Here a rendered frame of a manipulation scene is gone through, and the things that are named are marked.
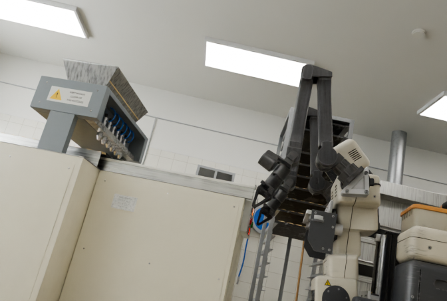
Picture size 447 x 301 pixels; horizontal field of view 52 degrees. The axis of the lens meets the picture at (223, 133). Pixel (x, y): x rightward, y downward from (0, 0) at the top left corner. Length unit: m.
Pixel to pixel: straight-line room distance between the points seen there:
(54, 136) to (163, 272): 0.76
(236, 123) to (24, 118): 3.02
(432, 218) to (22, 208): 1.66
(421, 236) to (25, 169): 1.60
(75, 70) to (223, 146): 4.45
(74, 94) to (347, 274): 1.39
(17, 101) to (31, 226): 5.27
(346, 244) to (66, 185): 1.18
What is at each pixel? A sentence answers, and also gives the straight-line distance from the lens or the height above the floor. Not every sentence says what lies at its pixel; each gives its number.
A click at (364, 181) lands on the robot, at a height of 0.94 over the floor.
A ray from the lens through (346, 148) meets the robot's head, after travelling 2.00.
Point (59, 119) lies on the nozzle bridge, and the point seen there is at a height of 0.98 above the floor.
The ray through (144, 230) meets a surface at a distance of 2.08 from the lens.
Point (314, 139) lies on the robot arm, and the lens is 2.32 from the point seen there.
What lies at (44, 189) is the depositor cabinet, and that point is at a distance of 2.07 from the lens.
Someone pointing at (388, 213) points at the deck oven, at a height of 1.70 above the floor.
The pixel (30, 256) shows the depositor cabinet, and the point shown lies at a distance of 2.04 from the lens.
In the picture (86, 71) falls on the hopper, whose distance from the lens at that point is 2.32.
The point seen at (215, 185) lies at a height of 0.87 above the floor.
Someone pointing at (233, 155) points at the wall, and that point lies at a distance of 6.55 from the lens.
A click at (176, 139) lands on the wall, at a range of 6.60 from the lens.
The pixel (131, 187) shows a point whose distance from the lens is 2.13.
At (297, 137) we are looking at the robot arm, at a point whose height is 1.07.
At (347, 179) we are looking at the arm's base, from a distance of 1.79.
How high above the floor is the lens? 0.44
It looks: 18 degrees up
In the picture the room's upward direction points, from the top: 13 degrees clockwise
